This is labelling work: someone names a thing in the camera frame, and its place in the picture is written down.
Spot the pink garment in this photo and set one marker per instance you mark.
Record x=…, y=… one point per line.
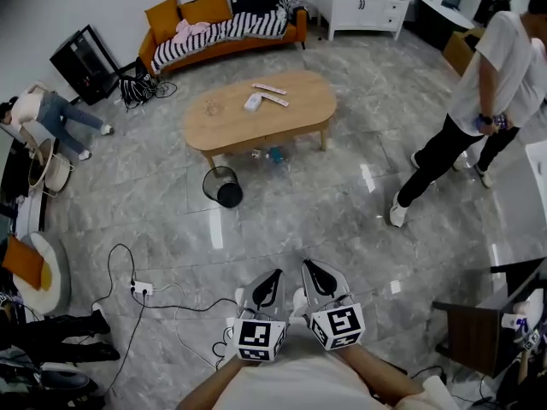
x=190, y=31

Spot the wooden coffee table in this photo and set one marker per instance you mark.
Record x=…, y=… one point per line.
x=265, y=122

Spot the white low cabinet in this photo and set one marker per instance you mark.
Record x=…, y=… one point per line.
x=32, y=216

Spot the person's right white shoe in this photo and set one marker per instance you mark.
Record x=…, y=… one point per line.
x=300, y=303

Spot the person's white shoe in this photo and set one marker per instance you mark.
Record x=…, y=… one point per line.
x=300, y=303
x=239, y=297

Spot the white box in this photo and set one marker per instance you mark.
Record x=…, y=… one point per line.
x=252, y=103

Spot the orange sofa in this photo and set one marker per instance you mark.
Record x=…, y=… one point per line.
x=301, y=26

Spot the grey white beanbag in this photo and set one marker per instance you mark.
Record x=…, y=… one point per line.
x=57, y=271

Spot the dark wooden table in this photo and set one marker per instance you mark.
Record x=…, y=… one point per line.
x=466, y=331

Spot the white round side table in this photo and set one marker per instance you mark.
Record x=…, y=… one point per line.
x=57, y=173

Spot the white long desk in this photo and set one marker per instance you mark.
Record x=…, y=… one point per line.
x=444, y=9

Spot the black mesh waste bin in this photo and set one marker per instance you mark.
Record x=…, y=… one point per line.
x=231, y=195

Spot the person's white shirt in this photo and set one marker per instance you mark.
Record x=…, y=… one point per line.
x=299, y=382

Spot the black glass-door cabinet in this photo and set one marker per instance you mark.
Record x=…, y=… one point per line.
x=85, y=71

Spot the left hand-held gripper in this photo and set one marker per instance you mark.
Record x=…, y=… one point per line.
x=256, y=335

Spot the clear glass cup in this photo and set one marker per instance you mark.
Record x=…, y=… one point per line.
x=212, y=106

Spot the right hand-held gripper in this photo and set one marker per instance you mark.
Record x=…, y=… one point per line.
x=337, y=327

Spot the blue plastic item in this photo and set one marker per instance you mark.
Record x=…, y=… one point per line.
x=275, y=155

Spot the white power strip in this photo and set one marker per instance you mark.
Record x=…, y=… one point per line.
x=142, y=288

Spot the person's right forearm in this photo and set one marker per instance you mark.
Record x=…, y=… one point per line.
x=376, y=370

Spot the white sideboard cabinet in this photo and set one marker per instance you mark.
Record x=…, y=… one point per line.
x=359, y=4

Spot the brown cardboard box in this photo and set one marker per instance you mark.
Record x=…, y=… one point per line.
x=455, y=54

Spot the person's left forearm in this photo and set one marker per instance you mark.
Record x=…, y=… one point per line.
x=213, y=387

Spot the black white striped blanket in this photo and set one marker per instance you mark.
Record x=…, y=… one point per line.
x=239, y=26

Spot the person's left white shoe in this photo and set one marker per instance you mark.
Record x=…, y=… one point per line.
x=239, y=297

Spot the black television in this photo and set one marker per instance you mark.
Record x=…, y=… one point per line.
x=13, y=169

